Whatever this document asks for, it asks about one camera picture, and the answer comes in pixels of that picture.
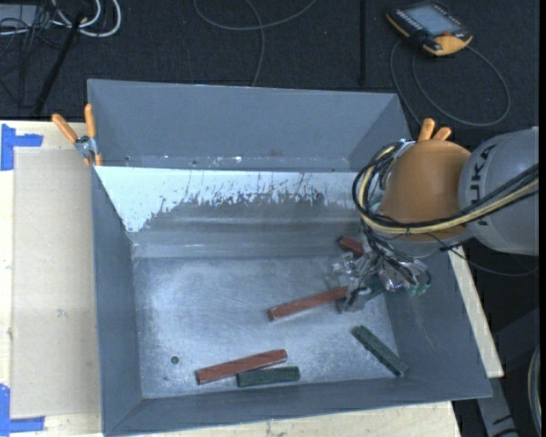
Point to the grey metal bin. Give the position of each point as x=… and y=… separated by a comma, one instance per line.
x=236, y=298

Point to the dark green flat block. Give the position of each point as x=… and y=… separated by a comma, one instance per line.
x=380, y=351
x=268, y=376

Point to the red-brown flat block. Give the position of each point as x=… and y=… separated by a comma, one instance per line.
x=307, y=304
x=241, y=366
x=350, y=245

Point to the pale wood flat board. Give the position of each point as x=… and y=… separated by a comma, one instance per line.
x=54, y=289

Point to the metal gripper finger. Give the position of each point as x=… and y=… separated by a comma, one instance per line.
x=356, y=302
x=346, y=267

